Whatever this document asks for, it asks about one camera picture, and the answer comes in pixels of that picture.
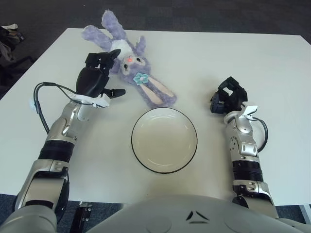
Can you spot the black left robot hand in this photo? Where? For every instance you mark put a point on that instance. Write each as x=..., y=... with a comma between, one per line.
x=90, y=82

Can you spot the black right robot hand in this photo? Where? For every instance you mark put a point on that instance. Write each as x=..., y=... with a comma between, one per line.
x=236, y=95

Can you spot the purple plush bunny doll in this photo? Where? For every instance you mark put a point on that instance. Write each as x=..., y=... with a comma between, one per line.
x=143, y=65

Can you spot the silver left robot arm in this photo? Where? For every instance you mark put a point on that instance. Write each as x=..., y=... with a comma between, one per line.
x=63, y=121

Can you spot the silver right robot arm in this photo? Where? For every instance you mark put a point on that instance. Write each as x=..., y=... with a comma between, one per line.
x=243, y=127

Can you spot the cream plate with black rim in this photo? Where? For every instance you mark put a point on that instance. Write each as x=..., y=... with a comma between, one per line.
x=165, y=142

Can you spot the black office chair base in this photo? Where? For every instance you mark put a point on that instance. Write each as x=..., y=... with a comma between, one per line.
x=14, y=64

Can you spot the grey robot torso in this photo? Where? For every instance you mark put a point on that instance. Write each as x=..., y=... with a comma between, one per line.
x=170, y=213

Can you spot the white table leg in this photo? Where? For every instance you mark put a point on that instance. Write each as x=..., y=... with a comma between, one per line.
x=306, y=212

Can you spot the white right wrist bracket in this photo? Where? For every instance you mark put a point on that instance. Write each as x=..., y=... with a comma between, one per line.
x=250, y=110

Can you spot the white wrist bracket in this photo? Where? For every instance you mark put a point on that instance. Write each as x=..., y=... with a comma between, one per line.
x=99, y=102
x=250, y=110

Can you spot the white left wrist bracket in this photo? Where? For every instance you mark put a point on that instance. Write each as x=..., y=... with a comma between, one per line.
x=99, y=102

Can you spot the black under-table bracket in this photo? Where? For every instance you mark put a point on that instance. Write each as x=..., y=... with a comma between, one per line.
x=81, y=216

